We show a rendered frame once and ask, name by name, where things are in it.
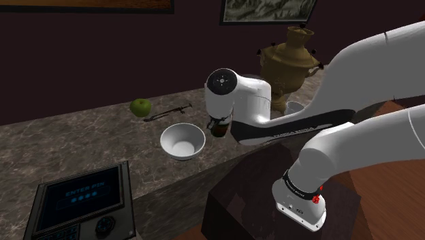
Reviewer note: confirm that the white bowl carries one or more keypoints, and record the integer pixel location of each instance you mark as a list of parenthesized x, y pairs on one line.
[(182, 141)]

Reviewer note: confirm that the black keypad screen device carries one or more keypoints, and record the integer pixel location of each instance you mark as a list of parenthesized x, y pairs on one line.
[(83, 196)]

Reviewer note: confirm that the dark robot stand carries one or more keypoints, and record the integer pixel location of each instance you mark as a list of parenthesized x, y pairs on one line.
[(245, 186)]

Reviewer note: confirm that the small white cup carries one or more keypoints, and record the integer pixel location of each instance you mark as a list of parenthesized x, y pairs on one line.
[(293, 107)]

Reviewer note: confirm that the green apple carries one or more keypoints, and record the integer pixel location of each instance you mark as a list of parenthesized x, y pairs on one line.
[(140, 107)]

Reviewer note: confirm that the grey landscape wall picture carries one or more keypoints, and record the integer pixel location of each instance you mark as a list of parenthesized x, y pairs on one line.
[(267, 10)]

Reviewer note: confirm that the thin dark metal tool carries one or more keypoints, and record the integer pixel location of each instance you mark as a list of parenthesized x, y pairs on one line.
[(166, 113)]

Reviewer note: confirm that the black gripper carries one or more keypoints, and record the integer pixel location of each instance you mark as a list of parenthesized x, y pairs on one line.
[(219, 128)]

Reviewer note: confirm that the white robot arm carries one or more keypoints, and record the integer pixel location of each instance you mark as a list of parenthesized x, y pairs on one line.
[(365, 69)]

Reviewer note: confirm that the brass samovar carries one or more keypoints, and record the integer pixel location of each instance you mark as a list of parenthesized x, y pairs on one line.
[(287, 66)]

